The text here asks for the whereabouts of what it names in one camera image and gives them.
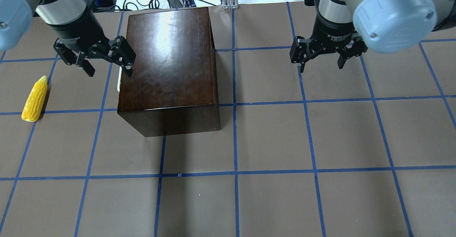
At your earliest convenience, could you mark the dark wooden drawer cabinet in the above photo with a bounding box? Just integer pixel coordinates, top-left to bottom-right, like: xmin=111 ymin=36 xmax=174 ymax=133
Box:
xmin=117 ymin=7 xmax=221 ymax=137

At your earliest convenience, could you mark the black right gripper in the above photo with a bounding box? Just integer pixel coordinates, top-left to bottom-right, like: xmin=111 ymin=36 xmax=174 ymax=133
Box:
xmin=290 ymin=14 xmax=368 ymax=73

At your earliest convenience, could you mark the yellow corn cob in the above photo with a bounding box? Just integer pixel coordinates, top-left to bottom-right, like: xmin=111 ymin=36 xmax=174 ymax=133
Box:
xmin=21 ymin=75 xmax=48 ymax=122

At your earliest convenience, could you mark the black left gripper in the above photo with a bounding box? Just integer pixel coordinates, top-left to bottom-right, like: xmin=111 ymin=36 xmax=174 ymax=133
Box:
xmin=49 ymin=8 xmax=136 ymax=78

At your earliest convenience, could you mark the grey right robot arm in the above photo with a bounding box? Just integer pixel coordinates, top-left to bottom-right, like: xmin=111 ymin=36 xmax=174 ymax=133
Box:
xmin=290 ymin=0 xmax=455 ymax=72

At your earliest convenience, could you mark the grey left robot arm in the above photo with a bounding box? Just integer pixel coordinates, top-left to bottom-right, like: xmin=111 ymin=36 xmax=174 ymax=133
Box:
xmin=0 ymin=0 xmax=136 ymax=77

